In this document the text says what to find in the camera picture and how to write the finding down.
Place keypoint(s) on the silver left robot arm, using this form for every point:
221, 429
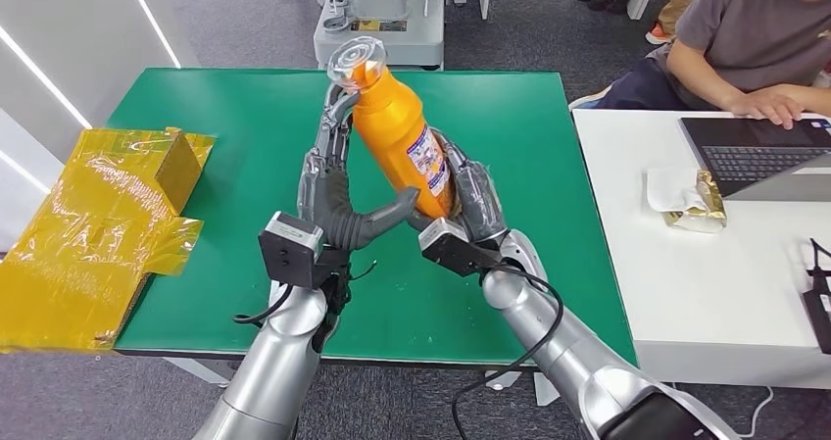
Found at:
273, 372

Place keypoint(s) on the pale grey machine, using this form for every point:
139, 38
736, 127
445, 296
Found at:
383, 8

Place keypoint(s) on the white table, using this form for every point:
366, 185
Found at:
701, 294

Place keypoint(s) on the orange bottle with clear cap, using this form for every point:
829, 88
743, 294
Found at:
389, 132

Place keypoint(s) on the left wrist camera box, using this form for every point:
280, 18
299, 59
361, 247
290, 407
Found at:
289, 249

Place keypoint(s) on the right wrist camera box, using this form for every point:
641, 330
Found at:
454, 249

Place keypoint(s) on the yellow taped cardboard box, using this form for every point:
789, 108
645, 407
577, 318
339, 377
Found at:
97, 229

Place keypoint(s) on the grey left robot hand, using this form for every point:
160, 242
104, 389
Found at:
328, 197

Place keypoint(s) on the person's hand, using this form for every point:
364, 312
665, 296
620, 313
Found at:
766, 106

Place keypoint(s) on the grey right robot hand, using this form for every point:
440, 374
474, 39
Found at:
477, 197

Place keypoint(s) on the person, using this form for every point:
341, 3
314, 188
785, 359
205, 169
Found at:
685, 2
746, 28

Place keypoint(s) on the person's forearm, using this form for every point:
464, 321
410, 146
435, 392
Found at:
708, 80

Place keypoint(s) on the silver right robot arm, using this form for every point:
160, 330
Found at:
552, 340

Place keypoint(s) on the black laptop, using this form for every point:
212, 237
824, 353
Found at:
746, 158

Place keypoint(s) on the white wall light strip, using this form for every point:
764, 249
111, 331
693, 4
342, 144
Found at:
23, 171
45, 77
152, 21

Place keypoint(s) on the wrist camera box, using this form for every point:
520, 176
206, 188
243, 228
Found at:
289, 249
454, 249

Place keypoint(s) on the gold foil packet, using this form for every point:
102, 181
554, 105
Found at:
704, 210

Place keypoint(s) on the white tissue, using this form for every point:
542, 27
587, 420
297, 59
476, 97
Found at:
665, 190

